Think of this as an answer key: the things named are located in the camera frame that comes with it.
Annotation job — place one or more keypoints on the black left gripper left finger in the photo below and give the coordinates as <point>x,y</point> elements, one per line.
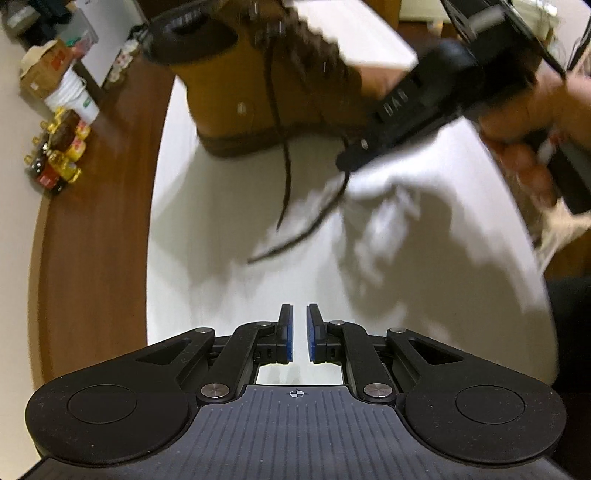
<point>275,340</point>

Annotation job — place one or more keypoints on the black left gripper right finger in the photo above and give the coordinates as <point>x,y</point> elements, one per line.
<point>325,344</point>

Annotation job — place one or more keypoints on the tan leather boot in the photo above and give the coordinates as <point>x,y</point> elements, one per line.
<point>257,75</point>

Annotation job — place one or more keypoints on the cooking oil bottles cluster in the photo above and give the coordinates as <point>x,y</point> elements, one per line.
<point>52,163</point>

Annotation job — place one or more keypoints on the white plastic bucket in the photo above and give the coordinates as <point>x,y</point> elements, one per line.
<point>72,94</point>

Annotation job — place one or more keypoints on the white cabinet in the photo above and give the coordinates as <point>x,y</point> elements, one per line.
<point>111,21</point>

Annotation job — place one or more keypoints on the brown cardboard box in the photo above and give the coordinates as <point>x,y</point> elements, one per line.
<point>42,68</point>

